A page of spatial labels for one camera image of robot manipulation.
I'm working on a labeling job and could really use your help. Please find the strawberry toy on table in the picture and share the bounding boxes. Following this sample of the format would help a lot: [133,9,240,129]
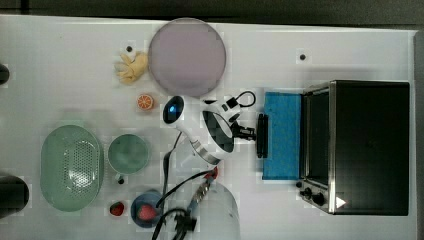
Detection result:
[109,202,125,217]

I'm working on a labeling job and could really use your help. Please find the orange slice toy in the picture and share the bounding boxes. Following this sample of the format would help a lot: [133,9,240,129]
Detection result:
[137,94,154,111]

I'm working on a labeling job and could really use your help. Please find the round lavender plate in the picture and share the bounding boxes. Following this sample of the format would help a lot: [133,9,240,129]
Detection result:
[148,18,226,97]

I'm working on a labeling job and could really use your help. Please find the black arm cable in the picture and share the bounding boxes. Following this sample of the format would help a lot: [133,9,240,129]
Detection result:
[151,131,218,240]

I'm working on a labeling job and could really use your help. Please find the green perforated colander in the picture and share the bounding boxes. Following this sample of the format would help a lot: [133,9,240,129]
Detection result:
[40,125,104,212]

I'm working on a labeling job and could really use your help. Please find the blue bowl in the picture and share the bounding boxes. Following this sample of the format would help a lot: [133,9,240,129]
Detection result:
[130,190,162,228]

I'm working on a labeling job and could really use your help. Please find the black robot base lower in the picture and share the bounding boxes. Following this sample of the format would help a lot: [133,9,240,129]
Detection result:
[0,175,29,219]

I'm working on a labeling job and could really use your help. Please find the strawberry toy in bowl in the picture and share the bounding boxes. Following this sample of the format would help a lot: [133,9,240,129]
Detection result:
[137,204,157,221]

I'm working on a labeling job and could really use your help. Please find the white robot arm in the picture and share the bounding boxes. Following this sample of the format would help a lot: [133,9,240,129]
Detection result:
[162,96,256,165]

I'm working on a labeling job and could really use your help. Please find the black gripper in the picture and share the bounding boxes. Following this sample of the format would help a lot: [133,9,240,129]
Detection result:
[202,100,256,153]

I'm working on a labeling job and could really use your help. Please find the red plush ketchup bottle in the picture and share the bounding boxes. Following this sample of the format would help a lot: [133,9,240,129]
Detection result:
[204,167,219,179]

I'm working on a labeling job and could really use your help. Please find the black robot base upper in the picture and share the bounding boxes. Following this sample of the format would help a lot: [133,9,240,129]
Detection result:
[0,64,10,85]

